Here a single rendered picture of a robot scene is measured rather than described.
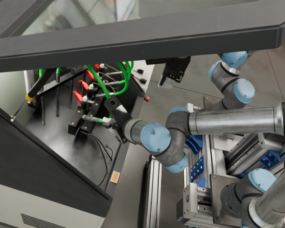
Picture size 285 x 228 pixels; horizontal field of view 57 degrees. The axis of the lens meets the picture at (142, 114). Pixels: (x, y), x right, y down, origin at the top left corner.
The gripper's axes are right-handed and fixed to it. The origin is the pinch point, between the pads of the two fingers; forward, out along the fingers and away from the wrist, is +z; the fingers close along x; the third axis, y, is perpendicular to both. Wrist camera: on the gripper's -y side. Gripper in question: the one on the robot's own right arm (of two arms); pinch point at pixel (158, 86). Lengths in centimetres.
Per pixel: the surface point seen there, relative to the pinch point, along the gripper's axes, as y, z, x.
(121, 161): -4.7, 29.7, -25.2
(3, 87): -57, 4, -26
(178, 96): 39, 125, 131
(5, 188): -51, 49, -47
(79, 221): -14, 63, -47
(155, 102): 15, 125, 109
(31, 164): -36, 14, -47
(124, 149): -4.9, 29.7, -18.6
